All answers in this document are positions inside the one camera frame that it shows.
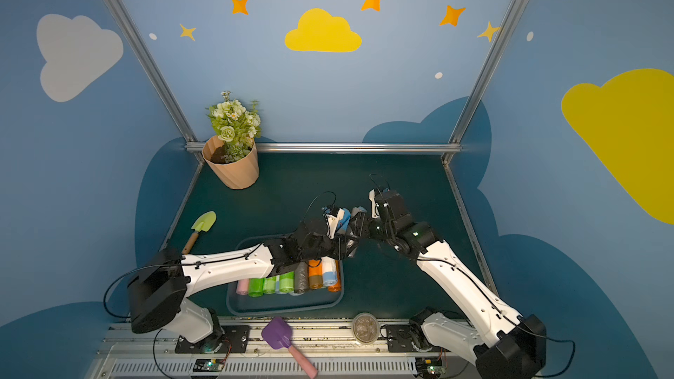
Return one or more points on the grey trash bag roll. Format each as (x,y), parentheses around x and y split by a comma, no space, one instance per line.
(358,211)

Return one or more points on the pink trash bag roll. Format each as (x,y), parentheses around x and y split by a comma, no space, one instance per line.
(242,288)

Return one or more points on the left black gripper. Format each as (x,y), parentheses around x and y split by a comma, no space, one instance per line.
(333,242)

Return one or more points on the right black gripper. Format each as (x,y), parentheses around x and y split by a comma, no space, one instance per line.
(374,229)

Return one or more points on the teal plastic storage box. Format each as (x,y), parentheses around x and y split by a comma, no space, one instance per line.
(245,306)

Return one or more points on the green trash bag roll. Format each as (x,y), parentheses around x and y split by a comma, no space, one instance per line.
(256,287)

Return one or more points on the right circuit board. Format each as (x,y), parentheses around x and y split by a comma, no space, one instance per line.
(429,368)

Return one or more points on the green trowel wooden handle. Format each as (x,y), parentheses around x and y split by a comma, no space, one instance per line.
(202,225)

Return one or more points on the white roll blue end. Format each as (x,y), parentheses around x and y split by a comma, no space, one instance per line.
(329,272)

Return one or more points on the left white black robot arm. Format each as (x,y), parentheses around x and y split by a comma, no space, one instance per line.
(159,292)

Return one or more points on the beige flower pot with plant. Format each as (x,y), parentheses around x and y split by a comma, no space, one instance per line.
(231,153)

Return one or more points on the purple toy shovel pink handle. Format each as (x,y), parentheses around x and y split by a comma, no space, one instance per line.
(278,334)

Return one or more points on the round clear lid dish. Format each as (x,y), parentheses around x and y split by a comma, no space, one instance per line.
(365,328)

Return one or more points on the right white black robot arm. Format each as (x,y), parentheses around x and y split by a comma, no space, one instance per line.
(499,342)

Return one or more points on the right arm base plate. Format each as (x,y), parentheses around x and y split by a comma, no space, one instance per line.
(406,339)

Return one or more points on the orange trash bag roll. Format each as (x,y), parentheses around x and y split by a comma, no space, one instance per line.
(315,275)
(336,284)

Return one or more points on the left circuit board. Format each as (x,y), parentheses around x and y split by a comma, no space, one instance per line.
(209,365)

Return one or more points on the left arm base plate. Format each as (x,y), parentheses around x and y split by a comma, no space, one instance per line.
(225,340)

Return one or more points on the circuit board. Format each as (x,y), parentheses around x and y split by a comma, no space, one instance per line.
(429,368)
(209,365)

